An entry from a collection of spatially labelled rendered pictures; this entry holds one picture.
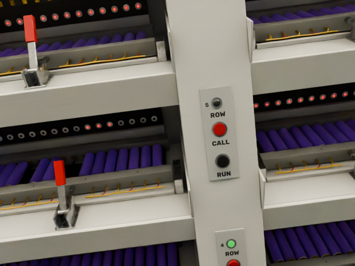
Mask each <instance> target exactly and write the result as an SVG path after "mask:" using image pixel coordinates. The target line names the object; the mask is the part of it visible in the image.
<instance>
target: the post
mask: <svg viewBox="0 0 355 266"><path fill-rule="evenodd" d="M165 6H166V11H167V16H168V20H169V26H170V31H171V39H172V48H173V56H174V65H175V74H176V82H177V91H178V96H179V105H178V108H179V116H180V122H181V129H182V136H183V143H184V150H185V157H186V165H187V169H188V176H189V183H190V190H191V199H192V208H193V217H194V226H195V234H196V240H195V241H196V245H197V253H198V260H199V266H219V261H218V251H217V242H216V233H215V232H216V231H224V230H232V229H240V228H244V231H245V242H246V253H247V264H248V266H266V254H265V241H264V228H263V215H262V208H261V195H260V182H259V169H258V156H257V143H256V130H255V117H254V104H253V91H252V84H251V71H250V58H249V45H248V32H247V19H246V6H245V0H165ZM221 86H231V95H232V106H233V117H234V123H235V135H236V146H237V157H238V168H239V177H236V178H228V179H220V180H211V181H209V172H208V162H207V153H206V148H205V138H204V129H203V120H202V111H201V101H200V92H199V89H205V88H214V87H221Z"/></svg>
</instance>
